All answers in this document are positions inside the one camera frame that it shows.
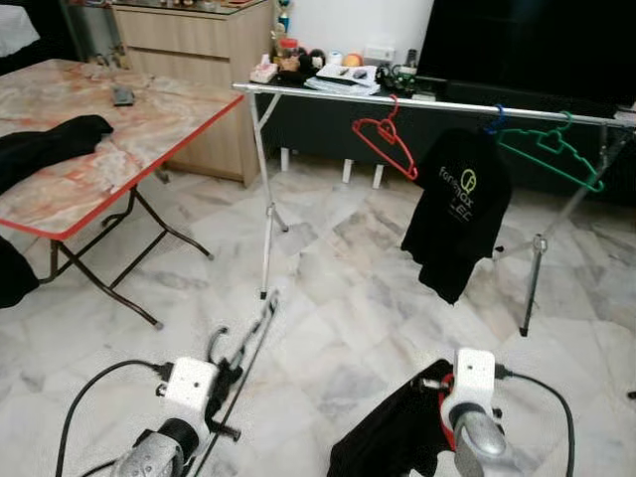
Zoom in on black jacket red stripes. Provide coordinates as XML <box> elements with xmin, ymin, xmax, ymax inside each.
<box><xmin>328</xmin><ymin>358</ymin><xmax>458</xmax><ymax>477</ymax></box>

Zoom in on black logo T-shirt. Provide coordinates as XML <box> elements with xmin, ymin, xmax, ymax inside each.
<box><xmin>401</xmin><ymin>127</ymin><xmax>514</xmax><ymax>305</ymax></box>
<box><xmin>0</xmin><ymin>114</ymin><xmax>115</xmax><ymax>197</ymax></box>

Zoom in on red plastic hanger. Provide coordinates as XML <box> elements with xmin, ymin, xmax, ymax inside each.
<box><xmin>351</xmin><ymin>96</ymin><xmax>419</xmax><ymax>182</ymax></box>

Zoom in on green plastic hanger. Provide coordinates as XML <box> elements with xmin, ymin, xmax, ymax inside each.
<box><xmin>497</xmin><ymin>111</ymin><xmax>605</xmax><ymax>193</ymax></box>

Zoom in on blue plastic hanger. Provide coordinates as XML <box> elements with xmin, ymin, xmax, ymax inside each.
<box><xmin>484</xmin><ymin>104</ymin><xmax>508</xmax><ymax>135</ymax></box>

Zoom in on black cloth piece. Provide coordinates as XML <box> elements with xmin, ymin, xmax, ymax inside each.
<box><xmin>0</xmin><ymin>234</ymin><xmax>41</xmax><ymax>309</ymax></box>

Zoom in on light wooden cabinet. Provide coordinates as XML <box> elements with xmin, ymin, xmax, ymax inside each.
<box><xmin>111</xmin><ymin>0</ymin><xmax>274</xmax><ymax>187</ymax></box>

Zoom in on pink white tissue box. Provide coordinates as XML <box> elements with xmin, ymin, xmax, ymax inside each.
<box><xmin>250</xmin><ymin>58</ymin><xmax>277</xmax><ymax>83</ymax></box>

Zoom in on stack of papers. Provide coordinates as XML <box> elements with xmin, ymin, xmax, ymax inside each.
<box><xmin>306</xmin><ymin>65</ymin><xmax>379</xmax><ymax>95</ymax></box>

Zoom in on red lid jar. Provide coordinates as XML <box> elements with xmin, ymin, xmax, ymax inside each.
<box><xmin>278</xmin><ymin>38</ymin><xmax>301</xmax><ymax>73</ymax></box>

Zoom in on black round plush toys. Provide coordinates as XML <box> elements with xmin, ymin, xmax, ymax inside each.
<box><xmin>300</xmin><ymin>48</ymin><xmax>327</xmax><ymax>73</ymax></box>

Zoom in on green remote holder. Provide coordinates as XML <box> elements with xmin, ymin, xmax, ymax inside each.
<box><xmin>378</xmin><ymin>62</ymin><xmax>418</xmax><ymax>95</ymax></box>

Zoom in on silver metal clothes rack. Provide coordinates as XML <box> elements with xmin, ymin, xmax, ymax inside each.
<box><xmin>234</xmin><ymin>81</ymin><xmax>636</xmax><ymax>337</ymax></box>

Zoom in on glass display shelf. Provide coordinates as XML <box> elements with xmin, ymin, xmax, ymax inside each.
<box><xmin>62</xmin><ymin>0</ymin><xmax>125</xmax><ymax>79</ymax></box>

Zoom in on white fabric bundle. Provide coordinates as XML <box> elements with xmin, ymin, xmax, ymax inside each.
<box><xmin>0</xmin><ymin>5</ymin><xmax>41</xmax><ymax>59</ymax></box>

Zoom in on black television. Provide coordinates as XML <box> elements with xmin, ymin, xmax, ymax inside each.
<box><xmin>415</xmin><ymin>0</ymin><xmax>636</xmax><ymax>110</ymax></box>

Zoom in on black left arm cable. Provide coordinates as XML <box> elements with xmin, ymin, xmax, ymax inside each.
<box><xmin>57</xmin><ymin>360</ymin><xmax>178</xmax><ymax>477</ymax></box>

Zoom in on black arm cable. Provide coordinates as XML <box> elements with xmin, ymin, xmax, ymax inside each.
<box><xmin>494</xmin><ymin>365</ymin><xmax>577</xmax><ymax>477</ymax></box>
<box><xmin>57</xmin><ymin>360</ymin><xmax>178</xmax><ymax>477</ymax></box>

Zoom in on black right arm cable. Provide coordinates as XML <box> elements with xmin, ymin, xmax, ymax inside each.
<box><xmin>494</xmin><ymin>365</ymin><xmax>577</xmax><ymax>477</ymax></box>

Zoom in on white wall socket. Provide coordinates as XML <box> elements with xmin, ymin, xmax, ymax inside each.
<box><xmin>363</xmin><ymin>45</ymin><xmax>397</xmax><ymax>63</ymax></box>

